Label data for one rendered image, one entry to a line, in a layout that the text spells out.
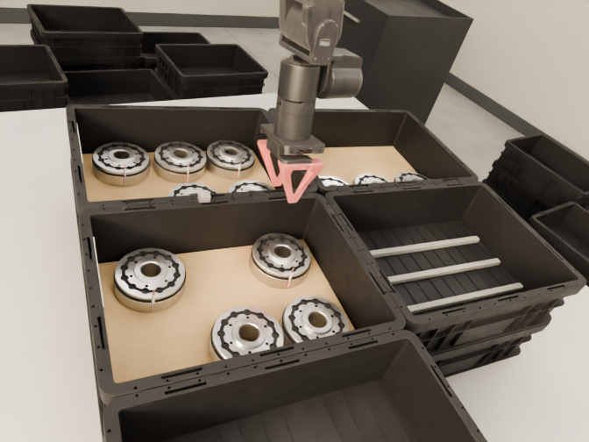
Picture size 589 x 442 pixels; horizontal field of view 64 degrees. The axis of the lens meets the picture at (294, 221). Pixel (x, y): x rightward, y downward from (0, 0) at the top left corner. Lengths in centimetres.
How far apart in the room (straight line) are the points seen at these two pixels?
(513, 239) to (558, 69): 309
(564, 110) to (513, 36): 70
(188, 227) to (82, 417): 32
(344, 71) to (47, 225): 66
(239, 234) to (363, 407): 34
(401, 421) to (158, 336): 36
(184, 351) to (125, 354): 8
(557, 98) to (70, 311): 368
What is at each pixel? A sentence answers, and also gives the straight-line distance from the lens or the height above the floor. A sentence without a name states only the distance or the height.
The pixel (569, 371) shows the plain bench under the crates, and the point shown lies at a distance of 116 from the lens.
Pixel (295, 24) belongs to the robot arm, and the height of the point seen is 122.
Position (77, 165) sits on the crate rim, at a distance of 82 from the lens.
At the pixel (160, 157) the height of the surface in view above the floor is 86.
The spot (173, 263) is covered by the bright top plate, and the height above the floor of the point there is 86.
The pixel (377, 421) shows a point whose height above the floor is 83.
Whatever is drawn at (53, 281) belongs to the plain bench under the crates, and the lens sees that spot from 95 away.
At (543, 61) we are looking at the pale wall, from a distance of 411.
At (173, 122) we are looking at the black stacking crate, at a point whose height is 90.
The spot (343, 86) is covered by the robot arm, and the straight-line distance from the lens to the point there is 71.
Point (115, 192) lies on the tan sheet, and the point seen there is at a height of 83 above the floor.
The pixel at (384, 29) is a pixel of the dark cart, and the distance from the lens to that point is 223.
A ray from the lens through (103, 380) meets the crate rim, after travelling 56.
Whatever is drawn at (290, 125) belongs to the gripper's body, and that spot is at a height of 109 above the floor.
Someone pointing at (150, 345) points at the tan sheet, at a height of 83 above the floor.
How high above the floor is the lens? 141
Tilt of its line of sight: 39 degrees down
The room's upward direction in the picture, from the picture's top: 17 degrees clockwise
